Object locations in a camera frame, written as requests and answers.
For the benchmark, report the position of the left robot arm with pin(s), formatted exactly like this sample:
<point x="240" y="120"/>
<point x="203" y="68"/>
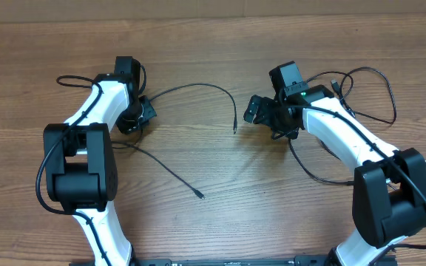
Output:
<point x="79" y="162"/>

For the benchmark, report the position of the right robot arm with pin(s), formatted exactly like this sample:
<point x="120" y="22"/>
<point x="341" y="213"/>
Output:
<point x="389" y="184"/>

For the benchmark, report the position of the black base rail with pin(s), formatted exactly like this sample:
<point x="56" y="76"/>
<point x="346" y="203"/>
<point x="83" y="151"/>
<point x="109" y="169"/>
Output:
<point x="231" y="262"/>

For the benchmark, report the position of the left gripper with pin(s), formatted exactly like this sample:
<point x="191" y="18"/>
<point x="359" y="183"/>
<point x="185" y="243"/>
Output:
<point x="126" y="127"/>

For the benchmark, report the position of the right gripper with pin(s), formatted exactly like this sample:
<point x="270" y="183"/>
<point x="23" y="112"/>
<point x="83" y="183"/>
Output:
<point x="265" y="105"/>

